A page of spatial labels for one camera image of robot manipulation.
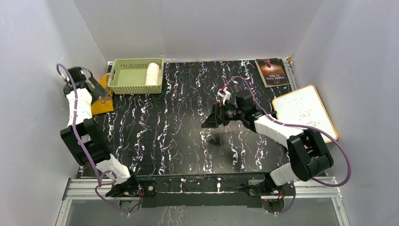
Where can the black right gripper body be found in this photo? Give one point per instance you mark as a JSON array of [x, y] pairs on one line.
[[232, 113]]

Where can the orange patterned towel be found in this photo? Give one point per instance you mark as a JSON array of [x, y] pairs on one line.
[[105, 104]]

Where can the white towel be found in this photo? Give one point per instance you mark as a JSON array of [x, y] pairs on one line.
[[152, 75]]

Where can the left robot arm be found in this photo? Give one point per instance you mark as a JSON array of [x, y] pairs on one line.
[[81, 136]]

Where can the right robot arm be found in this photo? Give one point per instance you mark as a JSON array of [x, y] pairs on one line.
[[308, 153]]

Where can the light green plastic basket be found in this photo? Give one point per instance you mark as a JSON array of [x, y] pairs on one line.
[[127, 76]]

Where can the dark book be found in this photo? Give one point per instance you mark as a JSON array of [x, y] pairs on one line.
[[272, 72]]

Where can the wood framed whiteboard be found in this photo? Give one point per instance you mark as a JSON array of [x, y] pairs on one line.
[[304, 107]]

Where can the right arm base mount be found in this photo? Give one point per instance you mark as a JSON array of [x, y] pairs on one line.
[[261, 187]]

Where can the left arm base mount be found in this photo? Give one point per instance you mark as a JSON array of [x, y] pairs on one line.
[[134, 187]]

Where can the aluminium rail frame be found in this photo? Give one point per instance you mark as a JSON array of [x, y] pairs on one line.
[[207, 201]]

